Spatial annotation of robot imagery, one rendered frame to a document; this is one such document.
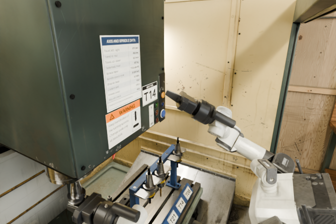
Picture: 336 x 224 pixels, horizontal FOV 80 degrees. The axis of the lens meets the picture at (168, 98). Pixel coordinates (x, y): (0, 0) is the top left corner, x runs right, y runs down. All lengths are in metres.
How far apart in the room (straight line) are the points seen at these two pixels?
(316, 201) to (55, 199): 1.29
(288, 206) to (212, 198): 0.87
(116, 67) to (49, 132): 0.23
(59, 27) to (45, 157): 0.34
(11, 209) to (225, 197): 1.30
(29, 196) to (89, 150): 0.82
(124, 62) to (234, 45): 0.94
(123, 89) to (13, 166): 0.77
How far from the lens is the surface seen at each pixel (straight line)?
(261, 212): 0.91
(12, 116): 0.70
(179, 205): 1.39
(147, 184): 1.07
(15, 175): 1.25
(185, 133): 1.69
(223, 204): 1.68
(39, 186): 1.36
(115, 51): 0.57
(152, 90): 0.74
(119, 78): 0.58
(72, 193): 0.88
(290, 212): 0.90
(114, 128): 0.60
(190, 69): 1.50
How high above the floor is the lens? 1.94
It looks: 18 degrees down
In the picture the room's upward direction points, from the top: straight up
